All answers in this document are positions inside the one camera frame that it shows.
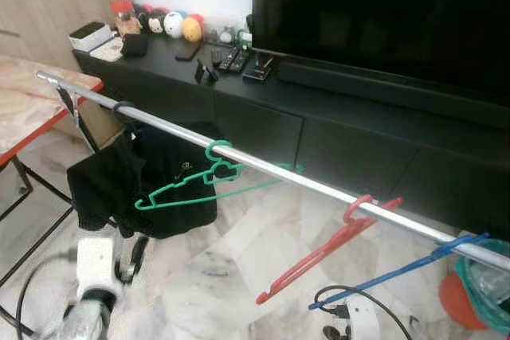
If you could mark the green plastic hanger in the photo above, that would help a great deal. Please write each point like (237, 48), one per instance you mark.
(219, 173)

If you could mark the red plastic hanger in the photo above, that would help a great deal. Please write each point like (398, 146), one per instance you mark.
(348, 214)

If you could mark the blue plastic hanger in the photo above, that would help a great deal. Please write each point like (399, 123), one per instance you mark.
(454, 246)

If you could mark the black polo shirt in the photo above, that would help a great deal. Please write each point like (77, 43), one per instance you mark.
(103, 189)

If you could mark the green plastic bin liner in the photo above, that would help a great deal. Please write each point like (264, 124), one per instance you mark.
(490, 284)

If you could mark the orange waste bin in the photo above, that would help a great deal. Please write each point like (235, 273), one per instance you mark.
(458, 304)

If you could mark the silver metal clothes rack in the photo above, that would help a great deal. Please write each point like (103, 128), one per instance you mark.
(171, 129)

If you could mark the black TV console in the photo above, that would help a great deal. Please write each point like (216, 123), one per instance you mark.
(255, 129)

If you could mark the black wallet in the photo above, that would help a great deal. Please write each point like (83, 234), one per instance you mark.
(135, 45)

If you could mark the small black device box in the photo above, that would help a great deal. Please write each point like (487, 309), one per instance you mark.
(259, 69)

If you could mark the white box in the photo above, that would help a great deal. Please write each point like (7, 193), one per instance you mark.
(92, 36)

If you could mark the white round plush toy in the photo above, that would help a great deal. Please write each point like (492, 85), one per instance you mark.
(174, 24)

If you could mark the black soundbar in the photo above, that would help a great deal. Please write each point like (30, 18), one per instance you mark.
(382, 89)

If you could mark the light wood cabinet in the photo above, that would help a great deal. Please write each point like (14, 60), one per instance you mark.
(48, 5)

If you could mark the black flat television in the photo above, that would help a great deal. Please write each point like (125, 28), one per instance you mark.
(382, 13)

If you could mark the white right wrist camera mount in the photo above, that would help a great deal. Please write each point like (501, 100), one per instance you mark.
(364, 320)

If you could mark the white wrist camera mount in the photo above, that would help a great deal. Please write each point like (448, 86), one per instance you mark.
(97, 264)
(364, 320)

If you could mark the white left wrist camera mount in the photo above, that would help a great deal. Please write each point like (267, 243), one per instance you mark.
(97, 264)

